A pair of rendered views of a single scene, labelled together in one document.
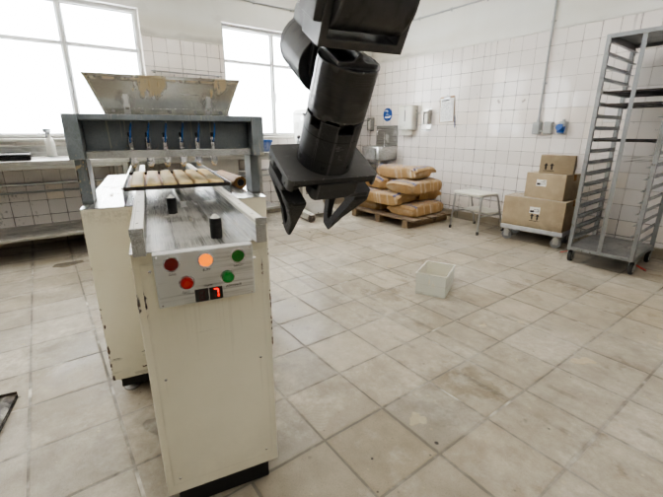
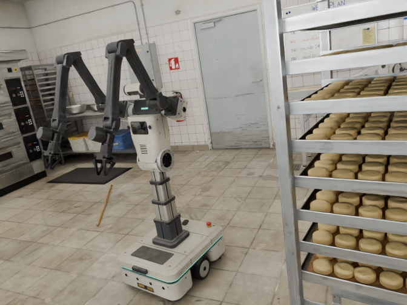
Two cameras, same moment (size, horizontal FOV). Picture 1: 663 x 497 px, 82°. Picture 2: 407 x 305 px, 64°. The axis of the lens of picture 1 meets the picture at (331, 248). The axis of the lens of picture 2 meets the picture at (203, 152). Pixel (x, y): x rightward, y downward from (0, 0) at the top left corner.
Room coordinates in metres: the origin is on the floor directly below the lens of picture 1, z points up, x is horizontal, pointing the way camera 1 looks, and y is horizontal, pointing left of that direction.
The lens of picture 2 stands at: (0.49, 2.00, 1.45)
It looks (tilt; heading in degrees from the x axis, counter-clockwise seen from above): 16 degrees down; 243
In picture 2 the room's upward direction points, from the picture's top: 9 degrees counter-clockwise
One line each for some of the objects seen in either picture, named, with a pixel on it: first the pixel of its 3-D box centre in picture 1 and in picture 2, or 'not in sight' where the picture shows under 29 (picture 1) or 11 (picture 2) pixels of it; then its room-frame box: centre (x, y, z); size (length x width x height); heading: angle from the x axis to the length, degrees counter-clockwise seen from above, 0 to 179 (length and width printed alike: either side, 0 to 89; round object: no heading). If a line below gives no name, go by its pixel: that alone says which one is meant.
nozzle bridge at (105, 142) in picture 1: (174, 157); not in sight; (1.71, 0.69, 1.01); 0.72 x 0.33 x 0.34; 115
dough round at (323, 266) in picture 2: not in sight; (322, 266); (-0.10, 1.44, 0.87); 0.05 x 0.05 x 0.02
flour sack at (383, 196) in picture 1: (387, 195); not in sight; (4.96, -0.73, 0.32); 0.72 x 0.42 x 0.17; 41
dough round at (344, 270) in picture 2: not in sight; (344, 270); (-0.13, 1.49, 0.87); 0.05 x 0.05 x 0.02
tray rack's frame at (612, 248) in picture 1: (631, 155); not in sight; (3.26, -2.49, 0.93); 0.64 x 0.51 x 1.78; 129
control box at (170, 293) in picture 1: (206, 273); not in sight; (0.92, 0.32, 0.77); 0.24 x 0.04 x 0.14; 115
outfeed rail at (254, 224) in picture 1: (207, 183); not in sight; (1.87, 0.60, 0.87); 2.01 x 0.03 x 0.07; 25
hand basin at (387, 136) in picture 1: (382, 144); not in sight; (5.99, -0.77, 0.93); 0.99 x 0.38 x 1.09; 36
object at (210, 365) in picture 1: (200, 323); not in sight; (1.25, 0.47, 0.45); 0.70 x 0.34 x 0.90; 25
